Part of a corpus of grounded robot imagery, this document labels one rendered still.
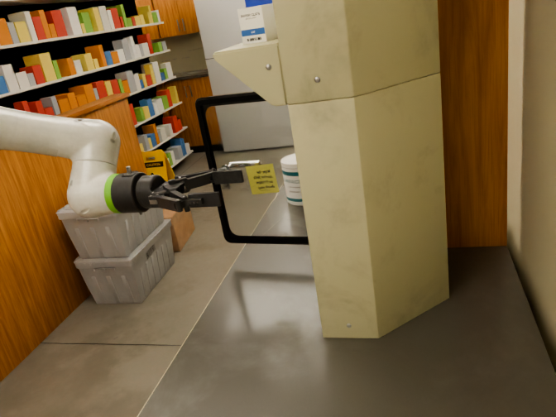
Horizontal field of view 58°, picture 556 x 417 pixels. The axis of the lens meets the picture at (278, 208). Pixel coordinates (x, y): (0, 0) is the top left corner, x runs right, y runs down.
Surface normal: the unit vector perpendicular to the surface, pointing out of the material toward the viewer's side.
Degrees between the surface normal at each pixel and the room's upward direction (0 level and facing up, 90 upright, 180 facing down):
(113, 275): 96
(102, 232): 96
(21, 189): 90
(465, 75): 90
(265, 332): 0
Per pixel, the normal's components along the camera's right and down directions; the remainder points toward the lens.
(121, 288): -0.19, 0.48
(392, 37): 0.52, 0.24
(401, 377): -0.16, -0.92
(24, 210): 0.96, -0.06
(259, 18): -0.46, 0.40
